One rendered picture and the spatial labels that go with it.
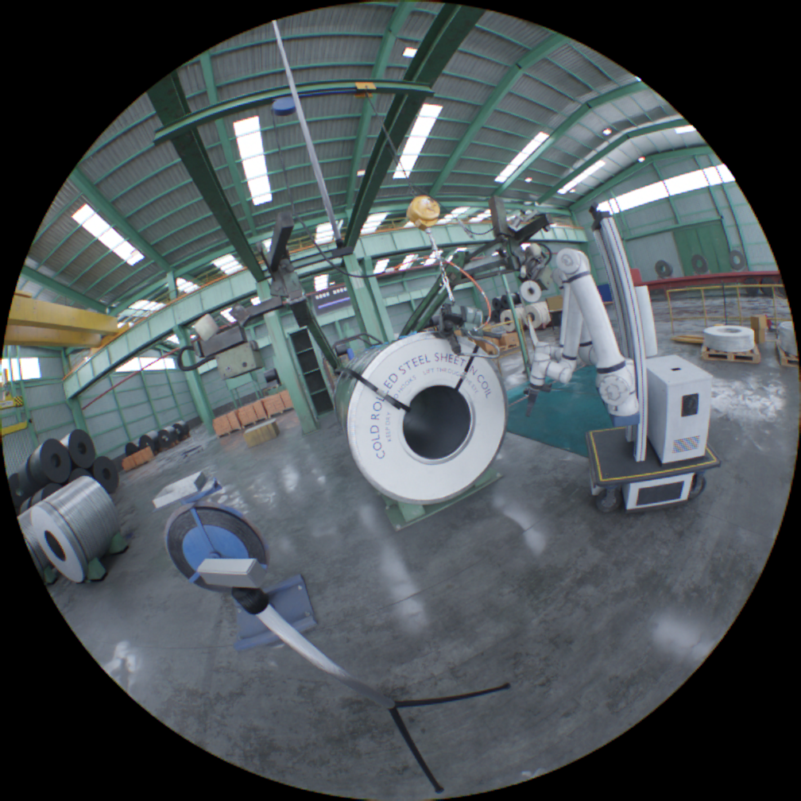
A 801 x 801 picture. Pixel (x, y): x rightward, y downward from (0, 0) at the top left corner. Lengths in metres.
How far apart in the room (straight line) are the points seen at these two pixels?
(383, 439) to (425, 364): 0.53
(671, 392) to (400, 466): 1.70
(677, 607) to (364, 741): 1.50
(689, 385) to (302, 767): 2.59
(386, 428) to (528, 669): 1.54
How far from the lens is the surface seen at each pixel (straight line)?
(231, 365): 1.28
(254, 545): 1.64
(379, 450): 1.68
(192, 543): 1.71
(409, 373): 1.65
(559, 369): 1.45
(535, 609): 1.55
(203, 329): 1.34
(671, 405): 1.71
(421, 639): 1.56
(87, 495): 5.09
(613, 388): 1.33
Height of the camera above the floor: 1.37
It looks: 13 degrees down
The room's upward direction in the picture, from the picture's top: 18 degrees counter-clockwise
